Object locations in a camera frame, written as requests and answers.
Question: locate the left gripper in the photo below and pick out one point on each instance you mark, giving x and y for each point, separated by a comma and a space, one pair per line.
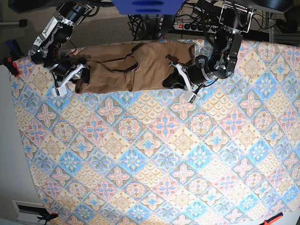
178, 79

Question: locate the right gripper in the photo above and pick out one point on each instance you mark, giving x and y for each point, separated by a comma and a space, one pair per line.
78, 72

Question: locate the brown t-shirt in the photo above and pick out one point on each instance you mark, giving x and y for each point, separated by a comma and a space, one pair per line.
131, 66

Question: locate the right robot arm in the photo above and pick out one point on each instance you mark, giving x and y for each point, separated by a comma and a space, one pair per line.
46, 47

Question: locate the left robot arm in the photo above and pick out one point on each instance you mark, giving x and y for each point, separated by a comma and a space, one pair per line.
204, 71

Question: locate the blue plastic bin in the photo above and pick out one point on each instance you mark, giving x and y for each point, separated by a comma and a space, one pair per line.
148, 7

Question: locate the red black clamp left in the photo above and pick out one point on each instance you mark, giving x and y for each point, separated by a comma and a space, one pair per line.
11, 66

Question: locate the patterned tablecloth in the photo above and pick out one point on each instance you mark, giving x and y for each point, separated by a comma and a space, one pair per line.
149, 157

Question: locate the orange black clamp bottom left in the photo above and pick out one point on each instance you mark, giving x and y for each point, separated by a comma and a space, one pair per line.
43, 214

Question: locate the white floor vent box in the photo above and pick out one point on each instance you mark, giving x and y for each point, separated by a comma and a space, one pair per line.
28, 212

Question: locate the orange clamp bottom right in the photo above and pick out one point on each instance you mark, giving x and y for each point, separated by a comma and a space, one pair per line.
272, 219

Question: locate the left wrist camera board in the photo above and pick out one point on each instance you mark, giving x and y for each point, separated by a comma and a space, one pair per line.
191, 97

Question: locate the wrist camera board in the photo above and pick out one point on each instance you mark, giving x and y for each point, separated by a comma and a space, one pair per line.
60, 91
191, 97

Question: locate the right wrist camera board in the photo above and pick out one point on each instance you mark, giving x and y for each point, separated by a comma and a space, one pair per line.
60, 91

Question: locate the power strip with red switch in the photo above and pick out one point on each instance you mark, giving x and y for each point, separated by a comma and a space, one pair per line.
184, 26

